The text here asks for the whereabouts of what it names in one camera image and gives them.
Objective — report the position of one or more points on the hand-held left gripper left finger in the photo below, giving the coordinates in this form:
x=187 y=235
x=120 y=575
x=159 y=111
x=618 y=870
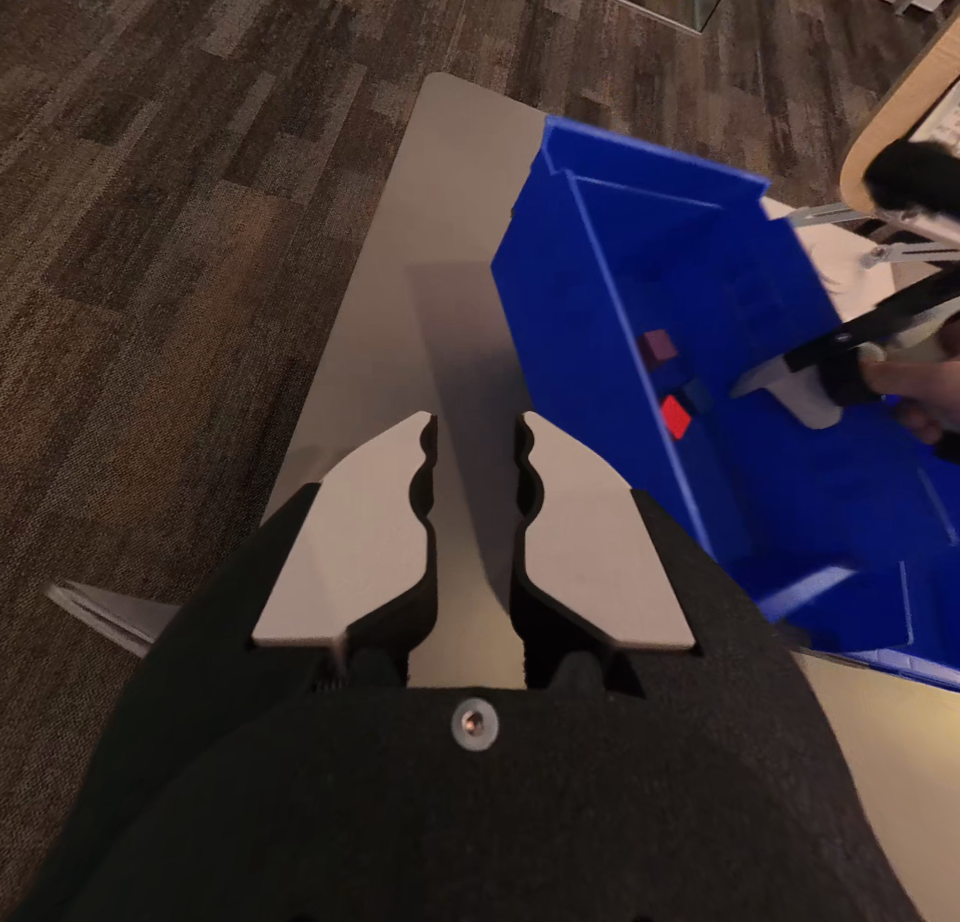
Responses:
x=352 y=562

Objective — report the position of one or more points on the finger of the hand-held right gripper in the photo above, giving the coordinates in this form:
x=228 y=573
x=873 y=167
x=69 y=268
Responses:
x=795 y=397

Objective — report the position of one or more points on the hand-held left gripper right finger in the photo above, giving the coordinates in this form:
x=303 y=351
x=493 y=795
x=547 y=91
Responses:
x=600 y=562

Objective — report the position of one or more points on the blue wooden cube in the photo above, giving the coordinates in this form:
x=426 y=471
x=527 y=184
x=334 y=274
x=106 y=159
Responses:
x=697 y=397

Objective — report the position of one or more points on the red wooden cube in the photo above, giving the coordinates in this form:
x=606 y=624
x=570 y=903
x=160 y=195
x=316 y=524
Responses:
x=675 y=415

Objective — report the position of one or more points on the purple wooden cube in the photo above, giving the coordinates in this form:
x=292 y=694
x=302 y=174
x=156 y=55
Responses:
x=658 y=346

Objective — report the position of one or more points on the blue plastic bin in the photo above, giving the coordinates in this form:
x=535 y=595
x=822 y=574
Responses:
x=585 y=299

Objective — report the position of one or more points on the person's right hand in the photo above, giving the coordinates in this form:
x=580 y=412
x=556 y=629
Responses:
x=915 y=389

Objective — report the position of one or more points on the instruction sheet on stand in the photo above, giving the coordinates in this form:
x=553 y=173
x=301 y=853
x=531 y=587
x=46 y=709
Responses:
x=885 y=111

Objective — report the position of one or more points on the grey table leg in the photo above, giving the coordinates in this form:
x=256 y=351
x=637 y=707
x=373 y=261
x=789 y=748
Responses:
x=127 y=614

